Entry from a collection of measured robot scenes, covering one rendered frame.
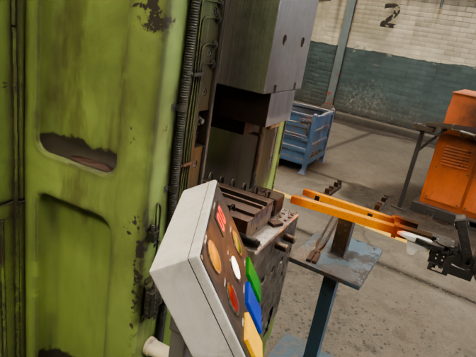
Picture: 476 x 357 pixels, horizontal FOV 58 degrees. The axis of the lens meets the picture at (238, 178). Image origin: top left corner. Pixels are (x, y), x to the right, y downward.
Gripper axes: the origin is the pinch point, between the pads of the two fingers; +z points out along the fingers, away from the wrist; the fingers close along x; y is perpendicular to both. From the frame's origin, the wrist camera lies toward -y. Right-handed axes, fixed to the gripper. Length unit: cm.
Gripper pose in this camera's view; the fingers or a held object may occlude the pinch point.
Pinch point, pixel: (403, 230)
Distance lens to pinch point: 130.9
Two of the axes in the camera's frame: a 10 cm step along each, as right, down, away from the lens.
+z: -8.8, -3.0, 3.7
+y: -1.8, 9.3, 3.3
